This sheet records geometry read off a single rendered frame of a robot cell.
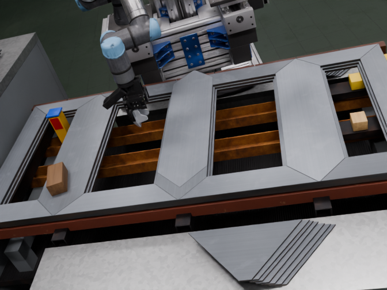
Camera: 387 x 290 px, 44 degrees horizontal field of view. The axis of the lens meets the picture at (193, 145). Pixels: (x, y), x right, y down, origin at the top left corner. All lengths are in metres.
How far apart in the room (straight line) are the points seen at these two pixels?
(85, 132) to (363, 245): 1.18
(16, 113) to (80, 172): 0.60
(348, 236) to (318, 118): 0.46
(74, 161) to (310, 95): 0.93
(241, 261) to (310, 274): 0.19
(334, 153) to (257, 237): 0.37
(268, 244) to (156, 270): 0.35
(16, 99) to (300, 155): 1.34
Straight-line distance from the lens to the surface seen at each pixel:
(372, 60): 2.00
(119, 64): 1.65
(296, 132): 1.67
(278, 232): 1.44
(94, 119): 2.08
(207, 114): 1.85
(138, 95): 1.72
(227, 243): 1.44
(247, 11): 2.22
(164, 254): 1.53
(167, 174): 1.64
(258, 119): 2.00
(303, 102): 1.80
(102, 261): 1.60
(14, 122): 2.27
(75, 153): 1.93
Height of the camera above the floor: 1.89
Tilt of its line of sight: 38 degrees down
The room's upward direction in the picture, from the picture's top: 18 degrees counter-clockwise
